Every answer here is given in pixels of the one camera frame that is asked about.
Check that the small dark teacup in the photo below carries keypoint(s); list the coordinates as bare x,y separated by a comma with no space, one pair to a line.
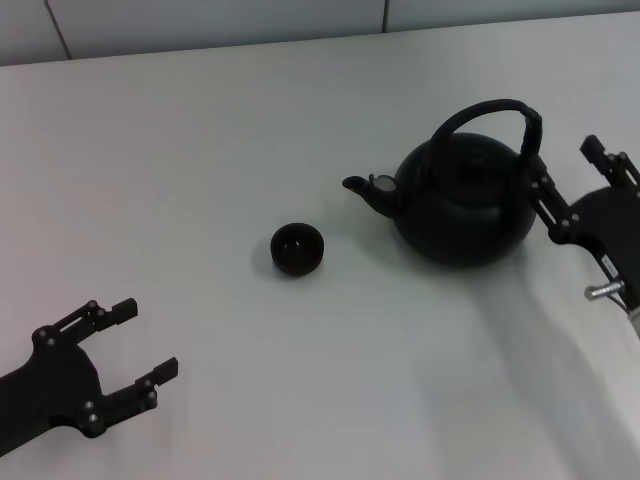
297,250

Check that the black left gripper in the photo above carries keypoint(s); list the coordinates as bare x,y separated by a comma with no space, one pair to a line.
50,385

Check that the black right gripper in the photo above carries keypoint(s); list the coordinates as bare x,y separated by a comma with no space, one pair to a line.
615,230

